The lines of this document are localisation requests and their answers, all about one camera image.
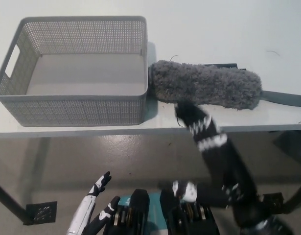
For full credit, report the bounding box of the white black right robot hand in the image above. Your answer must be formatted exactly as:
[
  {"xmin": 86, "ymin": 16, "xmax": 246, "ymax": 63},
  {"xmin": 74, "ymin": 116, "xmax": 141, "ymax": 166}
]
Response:
[{"xmin": 171, "ymin": 99, "xmax": 262, "ymax": 213}]

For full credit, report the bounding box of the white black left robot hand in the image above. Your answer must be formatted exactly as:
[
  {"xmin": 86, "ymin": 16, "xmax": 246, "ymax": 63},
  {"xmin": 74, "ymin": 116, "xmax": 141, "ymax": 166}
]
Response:
[{"xmin": 67, "ymin": 171, "xmax": 121, "ymax": 235}]

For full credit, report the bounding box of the grey fluffy duster with handle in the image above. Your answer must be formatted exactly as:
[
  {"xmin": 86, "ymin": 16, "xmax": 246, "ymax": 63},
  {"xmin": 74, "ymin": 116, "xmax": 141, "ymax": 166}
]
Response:
[{"xmin": 148, "ymin": 59, "xmax": 301, "ymax": 111}]

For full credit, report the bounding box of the black teal robot torso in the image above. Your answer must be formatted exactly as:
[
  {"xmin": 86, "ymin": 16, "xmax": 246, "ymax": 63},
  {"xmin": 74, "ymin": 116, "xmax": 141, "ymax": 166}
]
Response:
[{"xmin": 108, "ymin": 188, "xmax": 221, "ymax": 235}]

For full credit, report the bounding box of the black tape patch on desk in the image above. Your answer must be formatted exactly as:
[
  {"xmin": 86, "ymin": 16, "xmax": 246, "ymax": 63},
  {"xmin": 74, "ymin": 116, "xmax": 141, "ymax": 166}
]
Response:
[{"xmin": 203, "ymin": 63, "xmax": 246, "ymax": 71}]

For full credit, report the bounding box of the black floor plate with screws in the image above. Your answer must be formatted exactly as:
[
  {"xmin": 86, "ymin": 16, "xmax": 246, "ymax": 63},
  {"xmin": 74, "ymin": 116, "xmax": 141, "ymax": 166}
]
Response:
[
  {"xmin": 23, "ymin": 201, "xmax": 58, "ymax": 225},
  {"xmin": 262, "ymin": 192, "xmax": 285, "ymax": 209}
]

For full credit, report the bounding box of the grey perforated plastic basket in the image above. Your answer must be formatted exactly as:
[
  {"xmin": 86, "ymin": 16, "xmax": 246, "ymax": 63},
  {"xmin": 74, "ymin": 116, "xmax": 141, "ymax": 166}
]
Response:
[{"xmin": 0, "ymin": 16, "xmax": 150, "ymax": 127}]

